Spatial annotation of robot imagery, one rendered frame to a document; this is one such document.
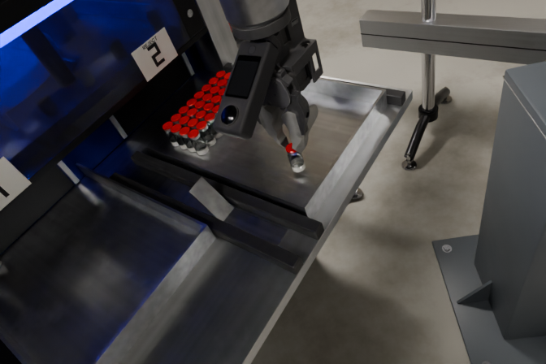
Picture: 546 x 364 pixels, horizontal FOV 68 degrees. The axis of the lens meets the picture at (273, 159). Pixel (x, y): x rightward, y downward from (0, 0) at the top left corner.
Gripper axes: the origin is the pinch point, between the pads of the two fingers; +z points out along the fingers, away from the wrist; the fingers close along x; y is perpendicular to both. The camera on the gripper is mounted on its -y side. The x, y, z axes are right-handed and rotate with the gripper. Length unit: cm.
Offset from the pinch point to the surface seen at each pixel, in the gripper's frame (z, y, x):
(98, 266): 5.8, -27.2, 19.2
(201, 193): 1.5, -11.6, 8.7
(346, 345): 94, 2, 6
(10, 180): -7.5, -25.6, 30.9
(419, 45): 48, 97, 18
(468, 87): 94, 135, 9
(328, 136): 5.8, 8.7, -0.7
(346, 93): 4.5, 18.4, 0.7
